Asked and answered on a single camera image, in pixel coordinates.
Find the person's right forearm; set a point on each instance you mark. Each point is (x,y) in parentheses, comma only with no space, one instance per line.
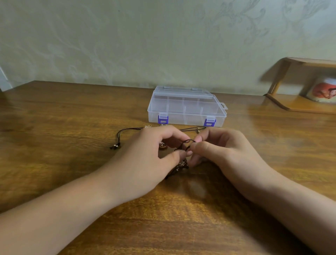
(302,220)

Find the person's left hand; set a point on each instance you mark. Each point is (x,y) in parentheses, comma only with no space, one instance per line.
(136,165)

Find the person's right hand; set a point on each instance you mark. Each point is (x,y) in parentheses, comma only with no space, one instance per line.
(233,155)

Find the wooden shelf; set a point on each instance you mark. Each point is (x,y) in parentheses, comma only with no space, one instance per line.
(302,102)

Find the white printed mug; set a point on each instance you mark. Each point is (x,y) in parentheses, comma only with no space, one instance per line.
(323,89)

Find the person's left forearm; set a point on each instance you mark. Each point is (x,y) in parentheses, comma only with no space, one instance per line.
(47,220)

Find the clear plastic organizer box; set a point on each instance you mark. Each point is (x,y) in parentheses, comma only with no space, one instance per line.
(185,105)

